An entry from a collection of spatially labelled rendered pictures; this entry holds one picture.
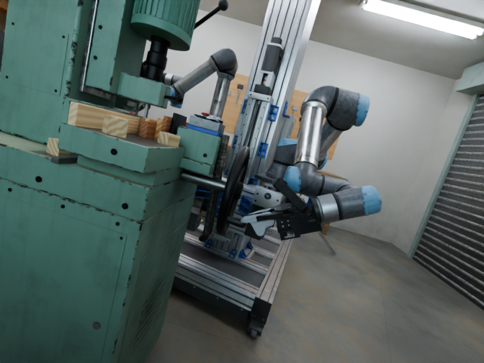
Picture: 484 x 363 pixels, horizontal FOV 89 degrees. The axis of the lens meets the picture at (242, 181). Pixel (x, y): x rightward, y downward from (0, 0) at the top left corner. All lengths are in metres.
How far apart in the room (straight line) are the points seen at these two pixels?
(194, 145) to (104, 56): 0.36
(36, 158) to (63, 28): 0.37
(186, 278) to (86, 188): 0.93
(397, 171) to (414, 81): 1.38
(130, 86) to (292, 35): 1.07
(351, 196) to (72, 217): 0.71
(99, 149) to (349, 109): 0.81
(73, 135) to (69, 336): 0.55
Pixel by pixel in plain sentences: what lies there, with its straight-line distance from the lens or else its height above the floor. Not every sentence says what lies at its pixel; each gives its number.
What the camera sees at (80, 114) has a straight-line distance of 0.67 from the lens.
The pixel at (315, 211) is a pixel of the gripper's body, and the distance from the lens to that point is 0.66.
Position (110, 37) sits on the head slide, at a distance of 0.89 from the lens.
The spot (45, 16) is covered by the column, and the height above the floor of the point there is 1.15.
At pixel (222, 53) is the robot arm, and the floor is 1.40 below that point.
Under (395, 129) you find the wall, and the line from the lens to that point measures 4.62.
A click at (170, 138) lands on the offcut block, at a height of 0.92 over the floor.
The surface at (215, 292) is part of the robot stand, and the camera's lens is 1.45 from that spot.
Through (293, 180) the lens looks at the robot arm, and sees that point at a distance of 0.73.
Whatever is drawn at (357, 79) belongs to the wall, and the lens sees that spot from 4.46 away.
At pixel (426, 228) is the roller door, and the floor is 0.49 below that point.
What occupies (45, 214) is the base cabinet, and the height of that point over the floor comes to 0.66.
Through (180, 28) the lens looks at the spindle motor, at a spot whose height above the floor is 1.23.
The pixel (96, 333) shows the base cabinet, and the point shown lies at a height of 0.38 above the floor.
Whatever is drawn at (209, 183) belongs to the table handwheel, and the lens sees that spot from 0.78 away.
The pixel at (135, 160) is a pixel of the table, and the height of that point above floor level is 0.87.
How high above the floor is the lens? 0.97
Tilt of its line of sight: 9 degrees down
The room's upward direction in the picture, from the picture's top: 16 degrees clockwise
